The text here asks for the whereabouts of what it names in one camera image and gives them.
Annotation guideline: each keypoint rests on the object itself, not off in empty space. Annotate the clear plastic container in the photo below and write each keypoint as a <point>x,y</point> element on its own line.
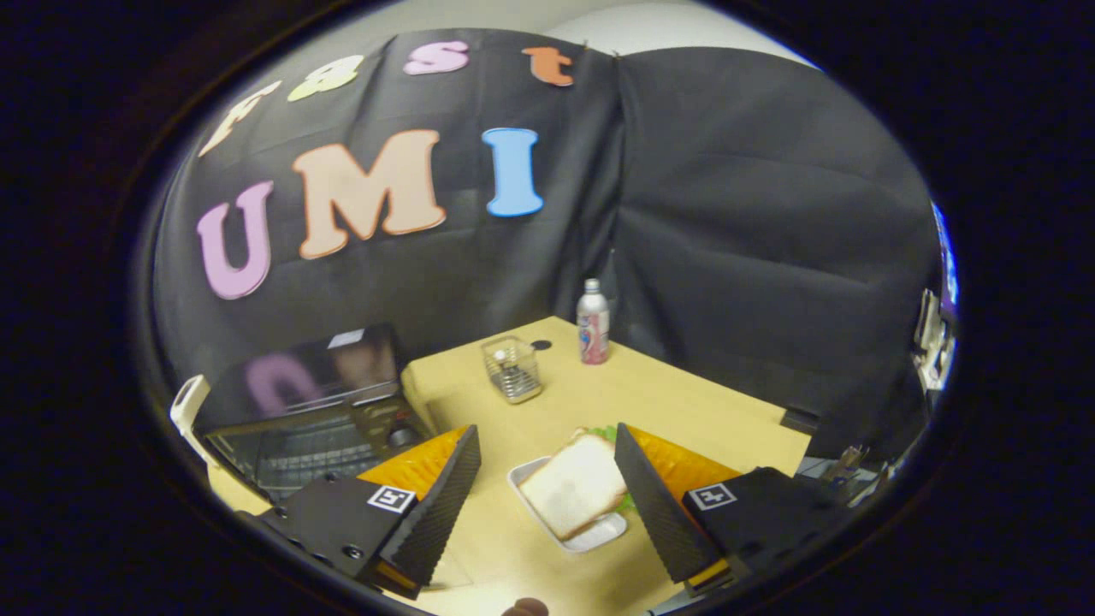
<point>511,372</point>

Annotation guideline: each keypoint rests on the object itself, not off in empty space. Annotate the lettuce sandwich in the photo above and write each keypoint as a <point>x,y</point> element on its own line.
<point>573,488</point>

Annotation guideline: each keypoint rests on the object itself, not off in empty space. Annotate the white equipment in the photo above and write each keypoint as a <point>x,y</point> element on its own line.
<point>931,342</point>

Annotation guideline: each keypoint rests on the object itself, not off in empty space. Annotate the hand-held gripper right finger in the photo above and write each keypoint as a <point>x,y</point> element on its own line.
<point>659,513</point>

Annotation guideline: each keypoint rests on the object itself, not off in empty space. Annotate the white rectangular plate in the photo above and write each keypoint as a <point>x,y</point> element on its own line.
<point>590,537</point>

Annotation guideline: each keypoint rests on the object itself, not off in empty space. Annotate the white pop-up toaster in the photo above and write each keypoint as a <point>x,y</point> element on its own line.
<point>188,406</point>

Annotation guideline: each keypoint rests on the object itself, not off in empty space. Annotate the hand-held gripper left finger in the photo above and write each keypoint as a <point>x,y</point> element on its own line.
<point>440,505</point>

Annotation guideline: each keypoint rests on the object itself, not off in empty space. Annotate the black toaster oven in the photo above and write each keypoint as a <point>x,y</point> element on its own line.
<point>316,428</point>

